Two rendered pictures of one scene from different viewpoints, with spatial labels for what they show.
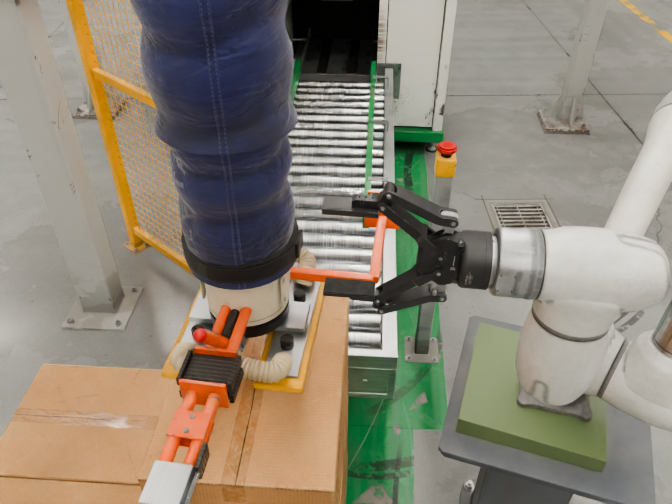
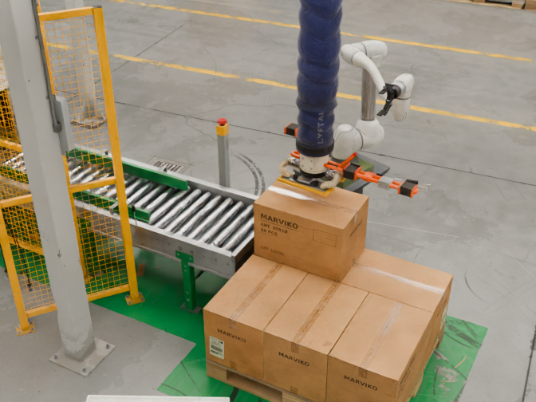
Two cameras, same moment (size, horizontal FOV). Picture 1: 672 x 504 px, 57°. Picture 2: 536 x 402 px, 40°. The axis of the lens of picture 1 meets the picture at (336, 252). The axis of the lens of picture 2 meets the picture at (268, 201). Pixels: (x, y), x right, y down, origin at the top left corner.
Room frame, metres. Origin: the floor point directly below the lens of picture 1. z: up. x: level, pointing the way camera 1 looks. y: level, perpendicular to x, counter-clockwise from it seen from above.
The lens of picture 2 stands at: (-0.39, 3.79, 3.43)
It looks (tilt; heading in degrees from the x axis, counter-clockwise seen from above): 33 degrees down; 294
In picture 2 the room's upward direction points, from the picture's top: straight up
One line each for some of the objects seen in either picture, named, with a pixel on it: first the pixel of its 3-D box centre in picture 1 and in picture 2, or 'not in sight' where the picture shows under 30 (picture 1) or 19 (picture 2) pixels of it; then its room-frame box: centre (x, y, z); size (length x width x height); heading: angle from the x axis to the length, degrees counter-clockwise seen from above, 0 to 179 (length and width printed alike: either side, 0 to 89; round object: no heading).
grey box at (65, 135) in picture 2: not in sight; (53, 121); (2.13, 1.01, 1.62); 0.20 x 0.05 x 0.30; 176
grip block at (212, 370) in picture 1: (210, 376); (352, 171); (0.70, 0.22, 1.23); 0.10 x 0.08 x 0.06; 82
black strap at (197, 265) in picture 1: (242, 238); (315, 142); (0.95, 0.18, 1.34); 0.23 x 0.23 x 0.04
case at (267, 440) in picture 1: (265, 419); (310, 226); (0.96, 0.18, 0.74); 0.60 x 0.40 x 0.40; 176
